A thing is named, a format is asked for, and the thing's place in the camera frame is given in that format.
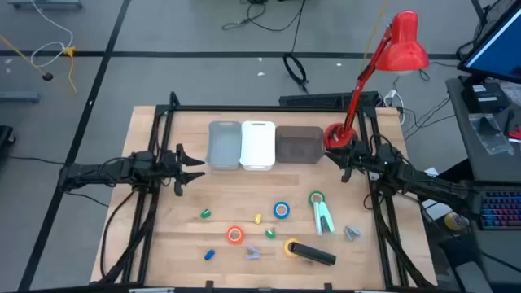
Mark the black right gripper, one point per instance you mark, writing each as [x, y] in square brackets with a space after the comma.
[360, 160]

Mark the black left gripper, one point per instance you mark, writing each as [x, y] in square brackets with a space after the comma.
[169, 169]

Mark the green mini stapler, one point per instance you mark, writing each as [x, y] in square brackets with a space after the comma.
[205, 213]
[270, 234]

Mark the mint green stapler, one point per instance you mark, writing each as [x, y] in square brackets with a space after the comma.
[325, 215]

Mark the grey binder clip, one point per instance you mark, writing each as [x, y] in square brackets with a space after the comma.
[252, 254]
[350, 234]

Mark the orange tape roll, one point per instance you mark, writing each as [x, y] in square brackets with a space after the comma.
[228, 235]

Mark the blue tape roll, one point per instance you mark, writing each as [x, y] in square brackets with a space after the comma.
[274, 210]

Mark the yellow mini stapler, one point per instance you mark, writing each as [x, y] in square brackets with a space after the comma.
[257, 219]

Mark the blue mini stapler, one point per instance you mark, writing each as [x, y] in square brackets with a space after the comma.
[209, 255]

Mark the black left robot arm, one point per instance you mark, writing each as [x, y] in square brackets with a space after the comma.
[102, 171]

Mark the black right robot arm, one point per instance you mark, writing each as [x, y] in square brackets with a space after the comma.
[427, 183]

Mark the green tape roll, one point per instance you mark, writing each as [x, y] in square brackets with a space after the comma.
[309, 198]

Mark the yellow tape roll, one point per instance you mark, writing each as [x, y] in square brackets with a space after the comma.
[285, 247]

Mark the grey plastic bin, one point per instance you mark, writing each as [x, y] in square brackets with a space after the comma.
[224, 144]

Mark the brown translucent plastic bin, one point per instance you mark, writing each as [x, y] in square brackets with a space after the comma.
[299, 144]

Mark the black power strip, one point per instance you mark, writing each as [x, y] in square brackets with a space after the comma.
[313, 99]

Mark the white plastic bin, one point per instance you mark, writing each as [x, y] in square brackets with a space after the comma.
[257, 144]

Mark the white charger plug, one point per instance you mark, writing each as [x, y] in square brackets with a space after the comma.
[391, 94]

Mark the white paper sheet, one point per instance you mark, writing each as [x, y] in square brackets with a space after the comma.
[437, 211]

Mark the silver aluminium bar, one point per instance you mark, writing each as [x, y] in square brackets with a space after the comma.
[150, 290]

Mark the red desk lamp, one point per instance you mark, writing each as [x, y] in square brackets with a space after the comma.
[403, 49]

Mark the yellow round container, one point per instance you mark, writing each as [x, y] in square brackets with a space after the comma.
[454, 221]

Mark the grey side desk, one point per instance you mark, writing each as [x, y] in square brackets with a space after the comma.
[468, 142]

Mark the clear plastic bag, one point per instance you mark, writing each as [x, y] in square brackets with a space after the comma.
[488, 134]

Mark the black mini computer box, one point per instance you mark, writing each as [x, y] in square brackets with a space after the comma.
[484, 97]

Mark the backlit rainbow keyboard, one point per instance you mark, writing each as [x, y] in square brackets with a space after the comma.
[500, 209]

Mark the black round floor plug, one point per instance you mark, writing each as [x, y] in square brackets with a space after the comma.
[47, 76]

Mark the grey metal furniture base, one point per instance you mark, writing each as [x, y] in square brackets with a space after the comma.
[18, 97]
[45, 4]

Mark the computer monitor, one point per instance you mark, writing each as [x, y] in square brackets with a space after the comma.
[500, 49]

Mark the black aluminium table frame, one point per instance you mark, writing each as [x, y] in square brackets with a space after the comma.
[203, 108]

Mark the black frame bracket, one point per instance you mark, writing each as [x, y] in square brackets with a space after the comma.
[327, 286]
[209, 284]

